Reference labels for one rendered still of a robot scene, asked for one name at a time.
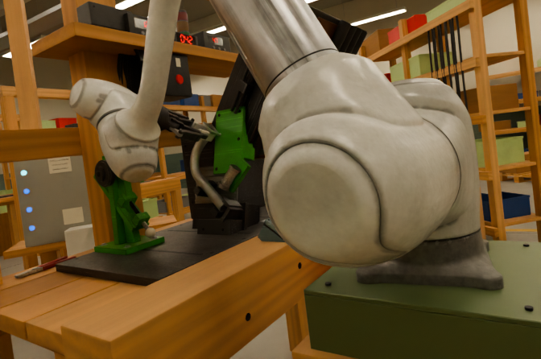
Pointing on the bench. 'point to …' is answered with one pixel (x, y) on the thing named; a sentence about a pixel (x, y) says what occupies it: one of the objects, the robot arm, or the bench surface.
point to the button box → (268, 233)
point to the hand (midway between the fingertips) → (203, 132)
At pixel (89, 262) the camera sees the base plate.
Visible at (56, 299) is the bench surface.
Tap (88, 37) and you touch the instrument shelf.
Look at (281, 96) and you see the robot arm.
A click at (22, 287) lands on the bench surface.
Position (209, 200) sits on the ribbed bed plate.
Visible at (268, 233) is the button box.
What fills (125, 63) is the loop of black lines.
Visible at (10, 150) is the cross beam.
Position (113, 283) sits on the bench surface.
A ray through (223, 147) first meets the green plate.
